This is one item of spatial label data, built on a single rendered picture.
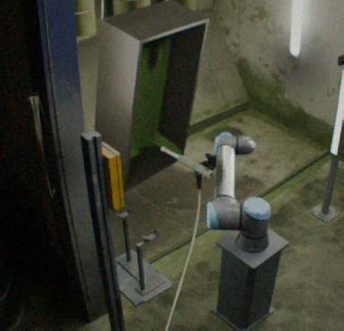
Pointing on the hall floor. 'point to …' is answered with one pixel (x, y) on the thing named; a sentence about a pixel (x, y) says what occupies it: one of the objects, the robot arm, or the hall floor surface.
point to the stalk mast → (102, 224)
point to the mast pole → (331, 178)
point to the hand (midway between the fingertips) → (197, 171)
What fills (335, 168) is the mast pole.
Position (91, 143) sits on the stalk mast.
